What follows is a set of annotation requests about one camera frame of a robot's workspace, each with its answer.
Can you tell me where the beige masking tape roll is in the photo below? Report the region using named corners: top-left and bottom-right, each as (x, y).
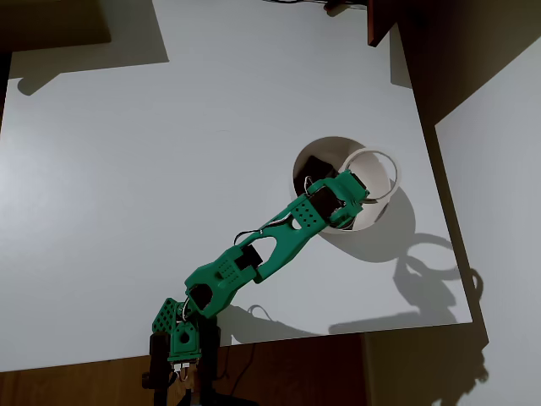
top-left (339, 145), bottom-right (402, 206)

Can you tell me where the dark folded cloth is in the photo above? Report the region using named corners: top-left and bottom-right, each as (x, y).
top-left (292, 155), bottom-right (340, 198)

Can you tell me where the white round bowl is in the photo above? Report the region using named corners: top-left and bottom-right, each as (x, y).
top-left (288, 135), bottom-right (392, 234)

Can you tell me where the brown wooden furniture panel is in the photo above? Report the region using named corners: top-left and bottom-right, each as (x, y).
top-left (366, 0), bottom-right (401, 48)

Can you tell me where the dark flat furniture panel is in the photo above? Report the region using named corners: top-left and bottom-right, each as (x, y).
top-left (0, 0), bottom-right (113, 54)

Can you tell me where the black cable with plug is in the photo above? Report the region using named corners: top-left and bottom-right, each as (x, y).
top-left (260, 0), bottom-right (369, 13)

